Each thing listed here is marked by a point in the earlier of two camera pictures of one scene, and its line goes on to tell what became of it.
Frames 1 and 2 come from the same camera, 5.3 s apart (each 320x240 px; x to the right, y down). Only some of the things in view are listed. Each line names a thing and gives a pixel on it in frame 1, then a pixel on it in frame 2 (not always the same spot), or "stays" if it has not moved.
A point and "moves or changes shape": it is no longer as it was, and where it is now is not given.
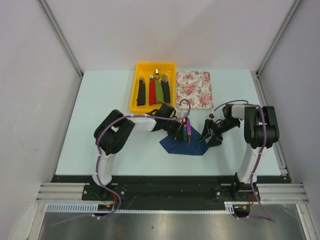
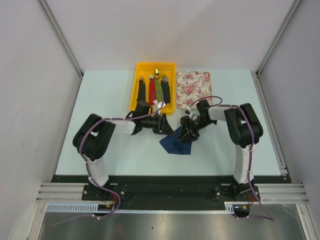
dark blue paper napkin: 176,146 moves or changes shape
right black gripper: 216,139 -> 188,136
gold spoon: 157,73 stays
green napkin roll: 159,91 stays
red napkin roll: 152,92 stays
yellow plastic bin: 146,69 stays
